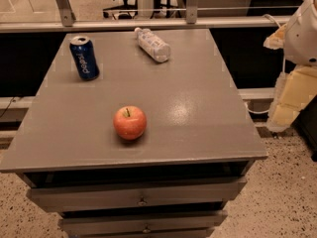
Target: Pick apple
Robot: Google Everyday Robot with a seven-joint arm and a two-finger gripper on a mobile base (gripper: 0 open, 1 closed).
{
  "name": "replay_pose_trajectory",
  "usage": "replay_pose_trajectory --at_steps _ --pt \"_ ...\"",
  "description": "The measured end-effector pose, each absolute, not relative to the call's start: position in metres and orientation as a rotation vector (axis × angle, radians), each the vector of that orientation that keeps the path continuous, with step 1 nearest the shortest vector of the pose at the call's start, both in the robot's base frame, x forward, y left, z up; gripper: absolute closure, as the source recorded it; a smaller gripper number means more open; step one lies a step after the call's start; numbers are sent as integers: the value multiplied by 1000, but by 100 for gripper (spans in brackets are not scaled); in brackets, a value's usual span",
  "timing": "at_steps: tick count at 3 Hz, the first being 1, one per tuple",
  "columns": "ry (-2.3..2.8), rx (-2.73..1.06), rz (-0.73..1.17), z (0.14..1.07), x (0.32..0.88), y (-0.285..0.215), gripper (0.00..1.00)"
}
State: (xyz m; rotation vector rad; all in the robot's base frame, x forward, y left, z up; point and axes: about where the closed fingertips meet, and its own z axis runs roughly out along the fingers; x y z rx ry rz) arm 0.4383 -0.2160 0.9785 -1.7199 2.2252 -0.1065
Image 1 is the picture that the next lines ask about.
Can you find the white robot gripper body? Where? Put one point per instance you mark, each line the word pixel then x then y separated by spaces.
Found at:
pixel 302 39

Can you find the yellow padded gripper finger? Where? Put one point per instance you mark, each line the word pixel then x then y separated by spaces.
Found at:
pixel 293 92
pixel 276 40

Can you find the red apple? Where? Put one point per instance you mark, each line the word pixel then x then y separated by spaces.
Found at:
pixel 130 122

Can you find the clear plastic water bottle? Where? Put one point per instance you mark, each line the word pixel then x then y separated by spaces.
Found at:
pixel 153 45

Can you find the top grey drawer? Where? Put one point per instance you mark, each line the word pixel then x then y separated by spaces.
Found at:
pixel 139 194

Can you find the grey drawer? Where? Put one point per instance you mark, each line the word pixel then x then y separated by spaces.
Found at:
pixel 149 223
pixel 139 194

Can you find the grey drawer cabinet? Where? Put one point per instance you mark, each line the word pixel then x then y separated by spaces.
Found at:
pixel 146 150

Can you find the blue Pepsi can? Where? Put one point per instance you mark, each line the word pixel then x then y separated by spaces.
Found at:
pixel 82 52

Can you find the metal railing frame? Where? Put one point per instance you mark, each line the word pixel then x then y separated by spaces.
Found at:
pixel 22 16

